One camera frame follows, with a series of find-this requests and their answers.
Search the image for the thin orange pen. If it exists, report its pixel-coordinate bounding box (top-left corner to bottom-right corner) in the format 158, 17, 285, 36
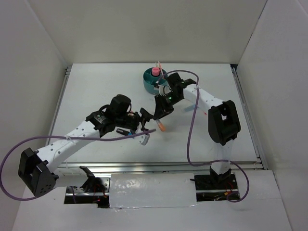
157, 61, 165, 79

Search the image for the pink capped marker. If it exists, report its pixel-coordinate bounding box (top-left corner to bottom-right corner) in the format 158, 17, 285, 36
151, 67, 160, 77

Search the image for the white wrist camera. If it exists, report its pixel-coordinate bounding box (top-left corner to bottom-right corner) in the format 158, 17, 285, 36
137, 134, 150, 146
154, 85, 172, 96

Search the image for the teal round organizer container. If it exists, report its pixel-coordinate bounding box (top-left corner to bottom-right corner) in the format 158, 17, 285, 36
143, 67, 160, 95

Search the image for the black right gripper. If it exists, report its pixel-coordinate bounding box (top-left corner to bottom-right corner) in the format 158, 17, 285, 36
154, 91, 183, 120

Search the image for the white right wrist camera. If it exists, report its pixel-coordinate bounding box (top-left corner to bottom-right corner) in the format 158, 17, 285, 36
154, 85, 172, 96

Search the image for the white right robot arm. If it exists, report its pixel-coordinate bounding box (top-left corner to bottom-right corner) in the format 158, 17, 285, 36
154, 71, 241, 189

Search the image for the black blue highlighter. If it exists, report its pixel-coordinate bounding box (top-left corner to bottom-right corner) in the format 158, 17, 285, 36
116, 128, 135, 136

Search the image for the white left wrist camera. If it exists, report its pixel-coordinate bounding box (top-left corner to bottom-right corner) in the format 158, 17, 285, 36
137, 134, 150, 146

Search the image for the blue capped clear highlighter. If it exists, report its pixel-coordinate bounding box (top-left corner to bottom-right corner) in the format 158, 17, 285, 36
183, 104, 195, 112

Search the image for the purple cable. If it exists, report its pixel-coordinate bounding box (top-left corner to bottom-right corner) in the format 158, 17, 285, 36
158, 70, 250, 204
0, 129, 157, 202

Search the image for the aluminium rail frame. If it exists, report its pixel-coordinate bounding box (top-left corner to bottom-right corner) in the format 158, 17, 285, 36
52, 64, 263, 173

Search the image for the grey orange highlighter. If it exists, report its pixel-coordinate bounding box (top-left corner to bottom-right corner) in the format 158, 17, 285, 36
156, 119, 166, 132

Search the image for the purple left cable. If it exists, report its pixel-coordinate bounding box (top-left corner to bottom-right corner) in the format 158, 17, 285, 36
0, 129, 157, 202

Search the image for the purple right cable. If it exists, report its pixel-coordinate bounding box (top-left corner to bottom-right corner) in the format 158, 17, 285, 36
158, 70, 250, 204

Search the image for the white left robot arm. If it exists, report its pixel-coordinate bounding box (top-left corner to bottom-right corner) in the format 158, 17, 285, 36
18, 94, 153, 197

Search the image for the white foil cover plate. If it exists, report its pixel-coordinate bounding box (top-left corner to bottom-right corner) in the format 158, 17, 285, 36
109, 173, 197, 208

